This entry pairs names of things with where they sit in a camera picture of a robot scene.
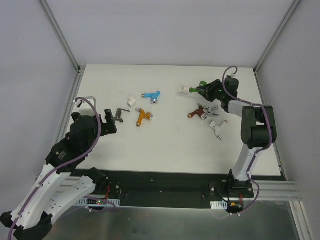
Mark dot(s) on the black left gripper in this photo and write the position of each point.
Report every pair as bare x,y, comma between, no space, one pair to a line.
100,124

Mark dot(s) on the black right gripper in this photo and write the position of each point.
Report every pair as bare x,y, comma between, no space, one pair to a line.
208,89

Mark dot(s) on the green faucet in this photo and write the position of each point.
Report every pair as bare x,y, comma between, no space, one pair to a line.
197,89

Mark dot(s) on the second white elbow fitting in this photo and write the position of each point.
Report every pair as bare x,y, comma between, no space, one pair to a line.
131,101

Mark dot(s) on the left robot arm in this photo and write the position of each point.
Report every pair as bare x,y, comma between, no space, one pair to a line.
34,218

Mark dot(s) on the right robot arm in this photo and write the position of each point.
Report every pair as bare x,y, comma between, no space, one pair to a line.
258,132

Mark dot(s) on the dark grey faucet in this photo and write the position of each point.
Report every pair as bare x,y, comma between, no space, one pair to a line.
118,115

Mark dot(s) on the brown faucet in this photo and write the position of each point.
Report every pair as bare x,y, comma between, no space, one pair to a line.
200,112

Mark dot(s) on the chrome silver faucet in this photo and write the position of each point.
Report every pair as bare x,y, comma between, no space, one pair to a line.
211,111

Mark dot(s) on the yellow faucet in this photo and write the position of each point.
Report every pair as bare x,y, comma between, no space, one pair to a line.
143,115

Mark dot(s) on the white faucet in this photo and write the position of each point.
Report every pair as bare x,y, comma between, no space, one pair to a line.
218,128

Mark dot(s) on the blue faucet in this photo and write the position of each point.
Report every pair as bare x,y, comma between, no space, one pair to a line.
153,96

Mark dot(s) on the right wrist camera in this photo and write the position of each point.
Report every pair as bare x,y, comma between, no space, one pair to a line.
232,75

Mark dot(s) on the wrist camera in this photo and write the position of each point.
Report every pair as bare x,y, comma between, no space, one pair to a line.
232,75
79,101

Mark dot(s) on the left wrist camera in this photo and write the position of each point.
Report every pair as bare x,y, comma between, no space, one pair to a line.
79,101

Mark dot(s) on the aluminium frame post left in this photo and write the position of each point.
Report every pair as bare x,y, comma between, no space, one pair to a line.
59,34

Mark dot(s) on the aluminium frame post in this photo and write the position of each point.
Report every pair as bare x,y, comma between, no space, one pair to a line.
293,7
59,34

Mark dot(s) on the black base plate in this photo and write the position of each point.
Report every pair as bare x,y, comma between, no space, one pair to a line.
167,190

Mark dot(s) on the white cable duct left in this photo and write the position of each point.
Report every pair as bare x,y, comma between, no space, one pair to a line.
97,202

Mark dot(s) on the white cable duct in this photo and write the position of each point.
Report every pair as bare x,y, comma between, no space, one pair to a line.
97,202
219,205

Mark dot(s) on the white cable duct right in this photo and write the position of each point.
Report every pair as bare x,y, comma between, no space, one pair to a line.
219,205

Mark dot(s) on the aluminium frame post right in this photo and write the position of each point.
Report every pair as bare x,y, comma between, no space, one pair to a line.
293,7

